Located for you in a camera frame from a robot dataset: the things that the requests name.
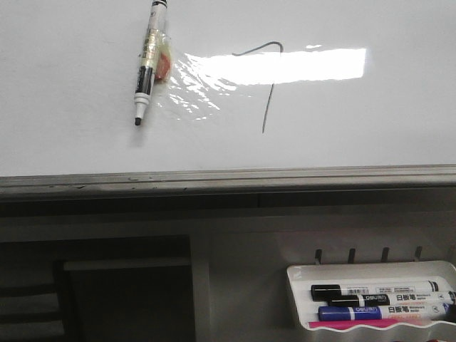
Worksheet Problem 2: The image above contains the white black whiteboard marker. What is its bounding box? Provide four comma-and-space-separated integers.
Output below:
134, 1, 169, 126

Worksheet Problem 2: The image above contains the white glossy whiteboard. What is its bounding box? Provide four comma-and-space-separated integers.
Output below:
1, 1, 455, 201

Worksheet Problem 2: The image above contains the blue capped whiteboard marker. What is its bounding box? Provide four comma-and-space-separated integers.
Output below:
318, 304, 450, 321

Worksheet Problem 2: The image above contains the white plastic marker tray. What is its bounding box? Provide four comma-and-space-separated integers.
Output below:
287, 261, 455, 341

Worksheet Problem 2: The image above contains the black capped marker upper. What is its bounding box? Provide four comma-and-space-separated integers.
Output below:
311, 280, 441, 301

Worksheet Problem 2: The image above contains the black capped marker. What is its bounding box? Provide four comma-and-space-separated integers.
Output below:
311, 280, 441, 301
328, 291, 455, 307

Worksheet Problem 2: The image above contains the pink marker in tray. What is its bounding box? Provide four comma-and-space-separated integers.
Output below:
307, 318, 398, 330

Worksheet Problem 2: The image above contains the black capped marker middle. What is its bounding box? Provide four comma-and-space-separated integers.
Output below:
328, 291, 455, 307

